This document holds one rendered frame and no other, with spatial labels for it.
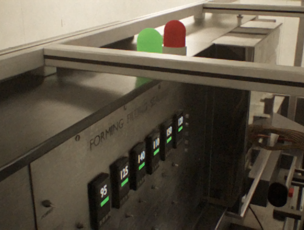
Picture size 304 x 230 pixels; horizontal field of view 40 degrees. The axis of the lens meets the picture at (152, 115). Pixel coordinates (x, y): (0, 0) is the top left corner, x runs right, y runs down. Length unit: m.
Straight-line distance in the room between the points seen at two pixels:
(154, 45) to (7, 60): 0.31
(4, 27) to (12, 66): 3.70
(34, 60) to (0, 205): 0.37
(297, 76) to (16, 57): 0.50
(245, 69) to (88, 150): 0.29
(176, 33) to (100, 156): 0.43
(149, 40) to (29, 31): 3.92
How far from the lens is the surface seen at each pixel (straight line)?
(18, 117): 0.67
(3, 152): 0.56
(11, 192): 0.58
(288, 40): 5.98
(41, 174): 0.62
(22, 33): 4.71
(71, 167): 0.68
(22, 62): 0.84
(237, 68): 0.71
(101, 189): 0.76
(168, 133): 1.01
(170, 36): 1.06
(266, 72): 0.70
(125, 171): 0.83
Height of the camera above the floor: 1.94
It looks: 20 degrees down
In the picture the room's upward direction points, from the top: straight up
